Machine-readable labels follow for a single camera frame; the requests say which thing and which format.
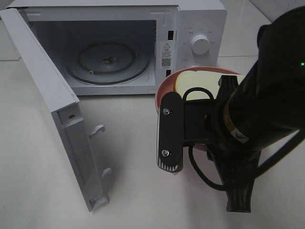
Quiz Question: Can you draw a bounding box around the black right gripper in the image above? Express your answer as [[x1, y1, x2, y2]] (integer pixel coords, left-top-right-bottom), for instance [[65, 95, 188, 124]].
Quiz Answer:
[[208, 75, 261, 212]]

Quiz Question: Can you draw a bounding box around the white bread sandwich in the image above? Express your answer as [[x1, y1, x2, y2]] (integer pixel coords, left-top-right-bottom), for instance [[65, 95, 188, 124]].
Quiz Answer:
[[173, 71, 245, 99]]

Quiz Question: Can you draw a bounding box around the pink round plate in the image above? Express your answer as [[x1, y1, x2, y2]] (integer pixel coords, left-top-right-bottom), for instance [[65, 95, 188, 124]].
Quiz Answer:
[[154, 66, 269, 153]]

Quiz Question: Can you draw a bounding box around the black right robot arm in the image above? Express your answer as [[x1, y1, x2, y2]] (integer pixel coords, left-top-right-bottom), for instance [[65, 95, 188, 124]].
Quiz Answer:
[[208, 7, 305, 212]]

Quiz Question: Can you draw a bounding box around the upper white power knob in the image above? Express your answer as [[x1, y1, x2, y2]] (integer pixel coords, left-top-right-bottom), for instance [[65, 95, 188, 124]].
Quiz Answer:
[[191, 34, 210, 55]]

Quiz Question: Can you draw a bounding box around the white warning label sticker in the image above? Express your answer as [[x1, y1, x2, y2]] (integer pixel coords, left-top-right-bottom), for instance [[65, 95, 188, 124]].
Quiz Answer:
[[160, 41, 174, 69]]

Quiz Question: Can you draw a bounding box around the glass microwave turntable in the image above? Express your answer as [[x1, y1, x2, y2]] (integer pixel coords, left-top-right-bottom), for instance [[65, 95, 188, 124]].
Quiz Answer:
[[66, 42, 151, 85]]

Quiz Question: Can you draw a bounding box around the white microwave oven body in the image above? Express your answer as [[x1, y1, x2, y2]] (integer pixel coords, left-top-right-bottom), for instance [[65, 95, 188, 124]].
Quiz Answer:
[[5, 0, 227, 95]]

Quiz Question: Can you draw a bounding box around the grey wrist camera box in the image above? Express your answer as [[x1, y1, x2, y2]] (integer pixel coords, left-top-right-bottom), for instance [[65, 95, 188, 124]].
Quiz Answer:
[[157, 92, 217, 173]]

